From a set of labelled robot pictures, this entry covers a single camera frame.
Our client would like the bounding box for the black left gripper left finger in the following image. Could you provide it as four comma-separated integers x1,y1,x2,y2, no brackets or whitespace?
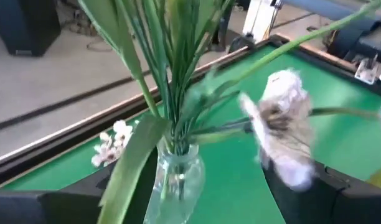
0,149,160,224

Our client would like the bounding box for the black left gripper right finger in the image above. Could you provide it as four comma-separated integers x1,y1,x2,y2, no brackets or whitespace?
261,161,381,224

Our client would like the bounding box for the pale blossom spray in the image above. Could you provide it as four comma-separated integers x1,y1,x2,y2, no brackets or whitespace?
90,119,141,169
115,0,381,192

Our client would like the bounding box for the white artificial tulip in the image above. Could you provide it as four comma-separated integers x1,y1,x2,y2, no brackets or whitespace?
177,0,381,106

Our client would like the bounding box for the clear ribbed glass vase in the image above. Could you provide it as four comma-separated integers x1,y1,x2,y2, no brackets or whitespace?
143,141,207,224

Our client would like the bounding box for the green table mat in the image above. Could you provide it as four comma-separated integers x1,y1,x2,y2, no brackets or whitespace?
0,43,381,224

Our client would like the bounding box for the wooden table rim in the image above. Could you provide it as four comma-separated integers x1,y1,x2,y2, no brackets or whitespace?
0,43,359,166

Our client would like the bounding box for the black cabinet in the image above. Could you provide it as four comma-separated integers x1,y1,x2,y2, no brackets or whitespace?
0,0,62,57

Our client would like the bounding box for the black clamp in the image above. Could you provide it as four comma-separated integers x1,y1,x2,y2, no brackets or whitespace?
228,33,257,54

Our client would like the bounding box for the white panel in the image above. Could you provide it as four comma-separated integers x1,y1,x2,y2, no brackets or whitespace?
242,0,283,43

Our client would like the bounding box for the black aluminium table frame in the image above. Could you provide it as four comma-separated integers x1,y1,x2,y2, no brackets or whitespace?
0,32,381,189

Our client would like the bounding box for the white frame bracket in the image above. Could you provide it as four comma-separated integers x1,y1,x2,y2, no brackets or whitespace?
354,53,381,85

